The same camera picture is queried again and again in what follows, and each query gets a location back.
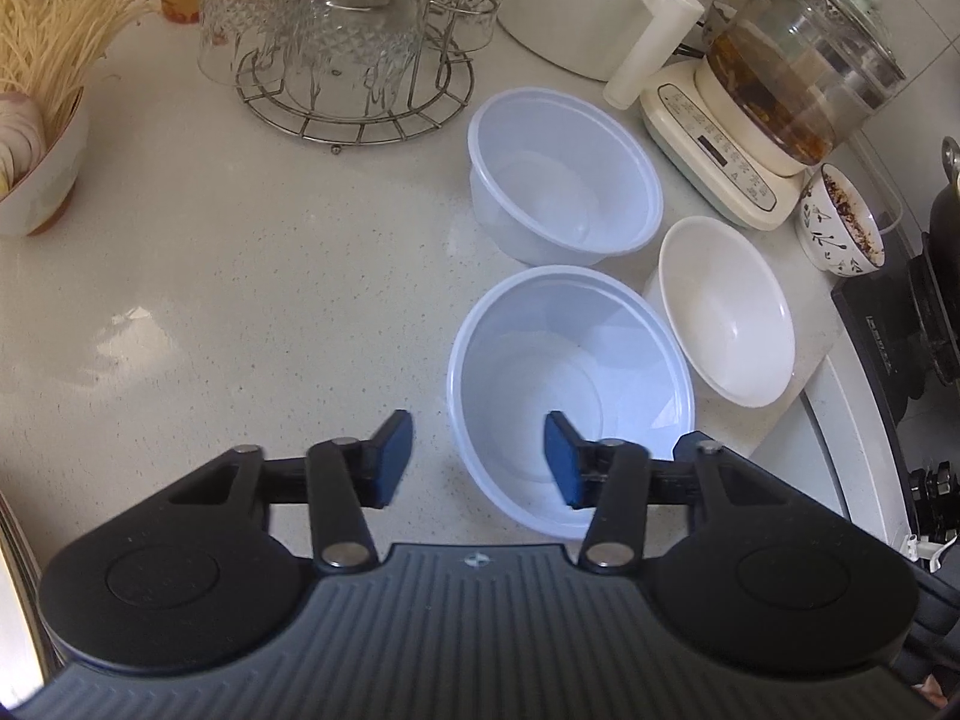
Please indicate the small patterned spice bowl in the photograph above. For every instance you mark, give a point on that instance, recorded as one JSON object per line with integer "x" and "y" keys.
{"x": 844, "y": 225}

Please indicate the white bowl with onion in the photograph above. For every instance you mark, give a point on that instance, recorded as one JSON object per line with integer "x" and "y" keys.
{"x": 52, "y": 187}

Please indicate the black cooktop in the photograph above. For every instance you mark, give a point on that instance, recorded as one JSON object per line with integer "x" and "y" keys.
{"x": 892, "y": 360}

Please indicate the glass health kettle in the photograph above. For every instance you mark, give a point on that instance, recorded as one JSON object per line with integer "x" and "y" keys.
{"x": 787, "y": 75}

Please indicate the black pot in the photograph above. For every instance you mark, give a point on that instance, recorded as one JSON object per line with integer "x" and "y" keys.
{"x": 946, "y": 255}

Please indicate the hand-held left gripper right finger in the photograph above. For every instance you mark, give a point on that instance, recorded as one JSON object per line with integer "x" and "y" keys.
{"x": 562, "y": 459}

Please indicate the white ceramic bowl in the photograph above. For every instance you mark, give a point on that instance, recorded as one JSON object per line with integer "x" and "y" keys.
{"x": 727, "y": 315}

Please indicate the peeled onion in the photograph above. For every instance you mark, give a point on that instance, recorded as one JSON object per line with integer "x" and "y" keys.
{"x": 19, "y": 142}

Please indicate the clear plastic bowl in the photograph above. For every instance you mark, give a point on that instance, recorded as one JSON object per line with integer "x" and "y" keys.
{"x": 525, "y": 360}
{"x": 555, "y": 187}

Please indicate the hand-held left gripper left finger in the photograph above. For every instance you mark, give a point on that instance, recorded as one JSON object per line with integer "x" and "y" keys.
{"x": 394, "y": 457}

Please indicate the white electric pot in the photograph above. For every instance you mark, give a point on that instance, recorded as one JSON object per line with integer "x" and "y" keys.
{"x": 570, "y": 7}

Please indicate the dry noodle bundle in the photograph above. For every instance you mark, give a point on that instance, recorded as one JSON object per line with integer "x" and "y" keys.
{"x": 60, "y": 22}

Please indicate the set of crystal glass cups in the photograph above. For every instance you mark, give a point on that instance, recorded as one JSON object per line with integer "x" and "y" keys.
{"x": 337, "y": 22}

